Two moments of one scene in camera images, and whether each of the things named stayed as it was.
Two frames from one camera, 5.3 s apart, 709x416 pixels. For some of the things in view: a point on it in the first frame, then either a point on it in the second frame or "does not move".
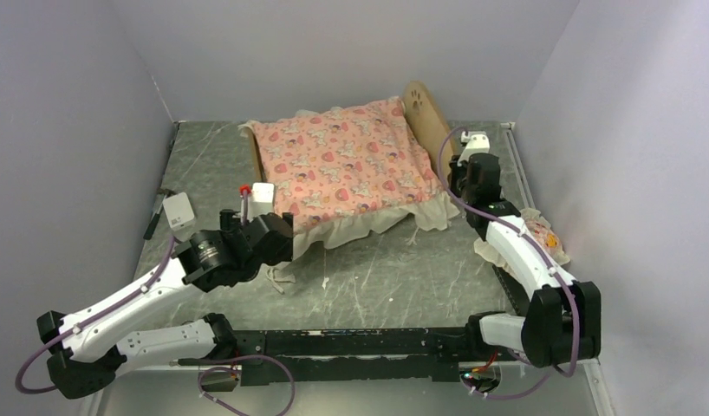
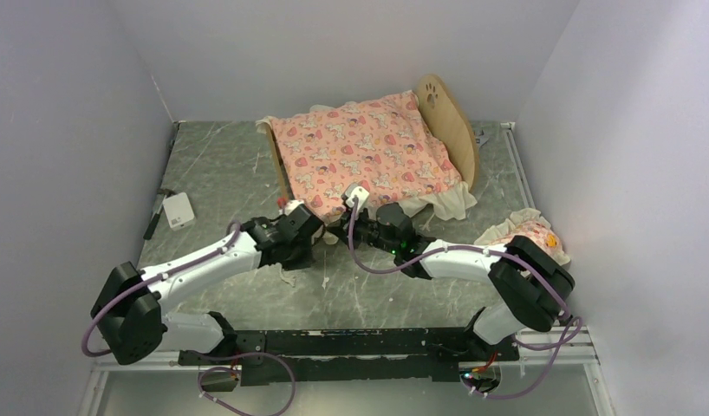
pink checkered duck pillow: [540, 229] does not move
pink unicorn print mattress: [335, 173] does not move
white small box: [178, 211] does not move
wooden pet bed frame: [427, 125] -> [443, 108]
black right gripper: [455, 172] -> [342, 229]
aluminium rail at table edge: [518, 166] does not move
